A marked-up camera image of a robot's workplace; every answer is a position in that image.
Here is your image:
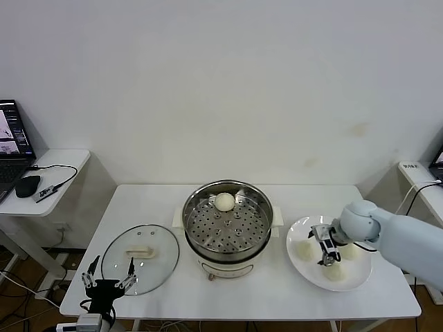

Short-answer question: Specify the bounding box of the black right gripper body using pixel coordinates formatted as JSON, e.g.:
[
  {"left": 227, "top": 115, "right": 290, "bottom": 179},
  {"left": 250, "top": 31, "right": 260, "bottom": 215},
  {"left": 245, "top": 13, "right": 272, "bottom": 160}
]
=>
[{"left": 321, "top": 241, "right": 343, "bottom": 260}]

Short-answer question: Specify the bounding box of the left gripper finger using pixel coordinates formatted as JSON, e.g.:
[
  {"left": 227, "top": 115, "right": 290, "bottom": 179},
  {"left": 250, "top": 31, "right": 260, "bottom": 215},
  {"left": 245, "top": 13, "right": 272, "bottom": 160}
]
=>
[
  {"left": 115, "top": 257, "right": 138, "bottom": 290},
  {"left": 81, "top": 255, "right": 101, "bottom": 288}
]

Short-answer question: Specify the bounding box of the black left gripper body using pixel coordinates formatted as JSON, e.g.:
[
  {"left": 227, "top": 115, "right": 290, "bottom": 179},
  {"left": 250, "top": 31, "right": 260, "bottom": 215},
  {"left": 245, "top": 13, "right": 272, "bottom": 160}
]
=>
[{"left": 85, "top": 279, "right": 125, "bottom": 314}]

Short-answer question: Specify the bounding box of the round glass pot lid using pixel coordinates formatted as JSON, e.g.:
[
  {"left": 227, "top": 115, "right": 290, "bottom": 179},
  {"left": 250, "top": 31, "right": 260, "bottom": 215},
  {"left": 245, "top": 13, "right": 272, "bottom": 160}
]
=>
[{"left": 101, "top": 223, "right": 181, "bottom": 297}]

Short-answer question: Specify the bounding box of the white steamed baozi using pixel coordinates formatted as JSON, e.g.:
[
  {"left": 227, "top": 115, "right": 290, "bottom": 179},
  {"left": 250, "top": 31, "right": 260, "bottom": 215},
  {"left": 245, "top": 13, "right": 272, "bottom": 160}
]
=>
[
  {"left": 213, "top": 192, "right": 237, "bottom": 212},
  {"left": 341, "top": 243, "right": 364, "bottom": 261},
  {"left": 321, "top": 264, "right": 348, "bottom": 283},
  {"left": 296, "top": 241, "right": 318, "bottom": 261}
]

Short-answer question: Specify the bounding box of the steel steamer pot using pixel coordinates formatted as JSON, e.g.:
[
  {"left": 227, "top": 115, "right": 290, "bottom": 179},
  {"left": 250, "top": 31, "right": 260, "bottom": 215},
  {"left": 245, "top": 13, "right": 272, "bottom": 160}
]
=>
[{"left": 172, "top": 205, "right": 285, "bottom": 282}]

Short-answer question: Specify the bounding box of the stainless steel steamer basket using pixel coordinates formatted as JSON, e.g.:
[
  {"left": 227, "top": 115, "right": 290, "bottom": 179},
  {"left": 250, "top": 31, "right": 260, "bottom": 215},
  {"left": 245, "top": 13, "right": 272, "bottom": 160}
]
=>
[{"left": 182, "top": 178, "right": 274, "bottom": 255}]

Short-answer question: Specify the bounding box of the white round plate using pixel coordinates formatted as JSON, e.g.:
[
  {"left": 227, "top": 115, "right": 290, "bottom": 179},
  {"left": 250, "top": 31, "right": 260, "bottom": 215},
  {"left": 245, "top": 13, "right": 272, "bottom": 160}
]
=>
[{"left": 285, "top": 215, "right": 374, "bottom": 292}]

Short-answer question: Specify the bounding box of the grey usb hub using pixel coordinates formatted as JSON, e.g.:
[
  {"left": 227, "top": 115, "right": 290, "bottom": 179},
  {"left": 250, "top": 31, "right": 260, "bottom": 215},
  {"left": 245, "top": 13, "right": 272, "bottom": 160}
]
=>
[{"left": 33, "top": 185, "right": 59, "bottom": 204}]

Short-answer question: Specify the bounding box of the white side table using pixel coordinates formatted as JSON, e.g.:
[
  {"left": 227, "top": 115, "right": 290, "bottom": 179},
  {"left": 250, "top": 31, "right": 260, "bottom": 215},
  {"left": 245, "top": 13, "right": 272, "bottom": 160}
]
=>
[
  {"left": 365, "top": 161, "right": 443, "bottom": 305},
  {"left": 0, "top": 148, "right": 118, "bottom": 298}
]

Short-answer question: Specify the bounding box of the black computer mouse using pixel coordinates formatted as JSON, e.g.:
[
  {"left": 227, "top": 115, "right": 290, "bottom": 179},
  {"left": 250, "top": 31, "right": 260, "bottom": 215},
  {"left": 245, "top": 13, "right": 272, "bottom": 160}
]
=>
[{"left": 15, "top": 175, "right": 42, "bottom": 199}]

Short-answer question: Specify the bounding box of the black laptop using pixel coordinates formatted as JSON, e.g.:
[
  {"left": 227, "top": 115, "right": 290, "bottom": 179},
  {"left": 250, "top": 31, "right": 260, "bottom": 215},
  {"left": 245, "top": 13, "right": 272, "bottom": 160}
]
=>
[
  {"left": 428, "top": 126, "right": 443, "bottom": 187},
  {"left": 0, "top": 99, "right": 37, "bottom": 204}
]

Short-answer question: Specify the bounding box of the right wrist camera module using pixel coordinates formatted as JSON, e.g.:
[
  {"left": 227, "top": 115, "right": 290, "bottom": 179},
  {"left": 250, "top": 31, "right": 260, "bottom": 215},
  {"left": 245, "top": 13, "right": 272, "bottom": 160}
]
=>
[{"left": 309, "top": 224, "right": 337, "bottom": 259}]

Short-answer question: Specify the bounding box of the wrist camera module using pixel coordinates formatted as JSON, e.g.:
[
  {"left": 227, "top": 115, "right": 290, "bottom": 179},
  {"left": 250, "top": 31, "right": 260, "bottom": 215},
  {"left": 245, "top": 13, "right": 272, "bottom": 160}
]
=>
[
  {"left": 309, "top": 224, "right": 337, "bottom": 259},
  {"left": 55, "top": 313, "right": 105, "bottom": 332}
]

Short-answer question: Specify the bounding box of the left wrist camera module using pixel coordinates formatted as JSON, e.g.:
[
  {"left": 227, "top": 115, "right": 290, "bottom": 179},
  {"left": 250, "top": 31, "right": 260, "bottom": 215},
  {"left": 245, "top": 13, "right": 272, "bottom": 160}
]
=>
[{"left": 55, "top": 313, "right": 105, "bottom": 332}]

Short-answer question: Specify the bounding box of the white cable bundle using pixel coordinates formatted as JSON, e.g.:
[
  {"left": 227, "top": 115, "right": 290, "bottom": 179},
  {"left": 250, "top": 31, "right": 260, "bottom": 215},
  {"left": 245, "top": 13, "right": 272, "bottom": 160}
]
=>
[{"left": 141, "top": 320, "right": 195, "bottom": 332}]

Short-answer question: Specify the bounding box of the white floor cable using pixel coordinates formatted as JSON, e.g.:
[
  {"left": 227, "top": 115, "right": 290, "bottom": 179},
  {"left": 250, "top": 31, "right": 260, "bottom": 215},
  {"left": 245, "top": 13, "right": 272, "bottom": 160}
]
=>
[{"left": 0, "top": 270, "right": 60, "bottom": 308}]

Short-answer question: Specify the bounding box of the black floor cable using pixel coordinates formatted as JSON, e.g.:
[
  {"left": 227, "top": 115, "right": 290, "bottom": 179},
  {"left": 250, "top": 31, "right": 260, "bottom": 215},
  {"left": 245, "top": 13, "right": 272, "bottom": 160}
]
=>
[{"left": 0, "top": 273, "right": 70, "bottom": 319}]

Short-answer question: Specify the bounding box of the black usb cable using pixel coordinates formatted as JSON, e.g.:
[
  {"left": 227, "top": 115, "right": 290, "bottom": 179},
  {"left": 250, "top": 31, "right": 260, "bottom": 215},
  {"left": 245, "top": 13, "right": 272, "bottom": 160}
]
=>
[{"left": 29, "top": 164, "right": 79, "bottom": 191}]

